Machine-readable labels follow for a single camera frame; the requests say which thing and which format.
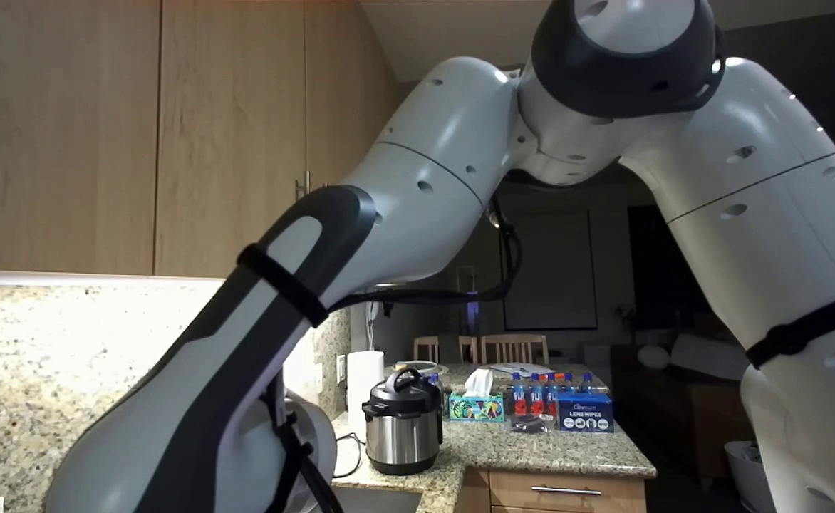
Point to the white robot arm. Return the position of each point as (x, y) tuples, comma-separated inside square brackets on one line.
[(767, 190)]

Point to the glowing blue device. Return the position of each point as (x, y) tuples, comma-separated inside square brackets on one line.
[(472, 309)]

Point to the wooden chair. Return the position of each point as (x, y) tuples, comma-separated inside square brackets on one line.
[(518, 349), (468, 349), (425, 349)]

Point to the white bowl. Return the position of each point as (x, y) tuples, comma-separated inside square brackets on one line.
[(418, 366)]

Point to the white paper towel roll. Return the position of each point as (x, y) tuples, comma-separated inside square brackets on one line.
[(364, 389)]

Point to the green tissue box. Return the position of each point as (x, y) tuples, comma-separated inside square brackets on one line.
[(477, 405)]

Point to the silver pressure cooker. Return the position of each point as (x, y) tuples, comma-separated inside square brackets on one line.
[(407, 438)]

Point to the blue bottle pack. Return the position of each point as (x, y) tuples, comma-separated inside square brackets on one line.
[(584, 416)]

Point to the white cushion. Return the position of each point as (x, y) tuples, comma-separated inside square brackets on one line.
[(653, 356)]

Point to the wooden base cabinet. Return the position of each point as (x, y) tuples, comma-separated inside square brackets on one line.
[(512, 498)]

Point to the light wooden upper cabinet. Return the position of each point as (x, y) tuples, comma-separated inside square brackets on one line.
[(56, 143)]

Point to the white bin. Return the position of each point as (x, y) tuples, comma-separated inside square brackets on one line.
[(737, 479)]

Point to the dark wall screen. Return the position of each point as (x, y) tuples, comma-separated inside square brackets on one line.
[(548, 275)]

